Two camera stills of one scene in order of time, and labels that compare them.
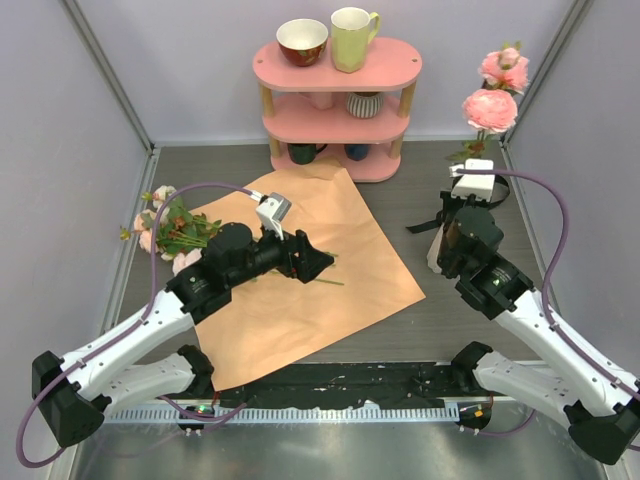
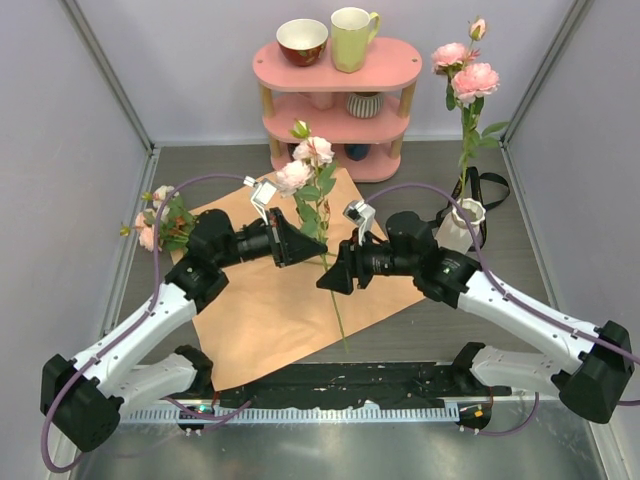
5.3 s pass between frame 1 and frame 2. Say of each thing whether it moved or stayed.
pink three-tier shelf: stayed
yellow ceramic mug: stayed
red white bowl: stayed
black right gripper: moved
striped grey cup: stayed
